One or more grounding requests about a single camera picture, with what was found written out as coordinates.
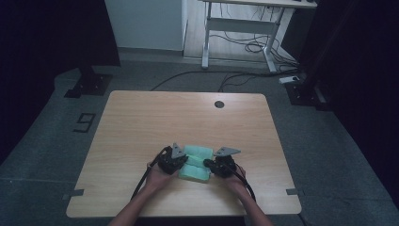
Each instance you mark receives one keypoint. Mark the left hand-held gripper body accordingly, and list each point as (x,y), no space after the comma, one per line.
(171,161)

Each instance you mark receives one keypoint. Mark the black round table grommet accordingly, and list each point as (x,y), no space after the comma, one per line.
(219,104)

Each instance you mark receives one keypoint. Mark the white power strip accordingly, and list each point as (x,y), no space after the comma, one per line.
(289,79)

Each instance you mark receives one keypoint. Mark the black stand base plate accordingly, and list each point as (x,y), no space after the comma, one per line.
(89,84)

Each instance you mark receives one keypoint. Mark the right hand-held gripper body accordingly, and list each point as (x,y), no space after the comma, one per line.
(224,163)

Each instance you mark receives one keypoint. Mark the black power strip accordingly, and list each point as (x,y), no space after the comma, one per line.
(306,94)

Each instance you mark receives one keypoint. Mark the person's right hand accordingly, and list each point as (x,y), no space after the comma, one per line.
(238,182)

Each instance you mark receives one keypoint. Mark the dark curtain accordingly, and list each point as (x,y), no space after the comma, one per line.
(360,78)
(47,47)

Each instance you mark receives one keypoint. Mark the black tape floor mark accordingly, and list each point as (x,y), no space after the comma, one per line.
(85,122)

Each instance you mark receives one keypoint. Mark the white metal desk frame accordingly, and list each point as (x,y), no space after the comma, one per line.
(241,25)

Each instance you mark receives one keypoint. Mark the grey tape strip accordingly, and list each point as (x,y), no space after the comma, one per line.
(73,194)
(294,191)

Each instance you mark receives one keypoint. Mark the person's left hand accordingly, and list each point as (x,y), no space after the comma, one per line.
(158,180)

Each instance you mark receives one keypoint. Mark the green microfibre cloth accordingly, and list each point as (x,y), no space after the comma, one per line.
(196,173)

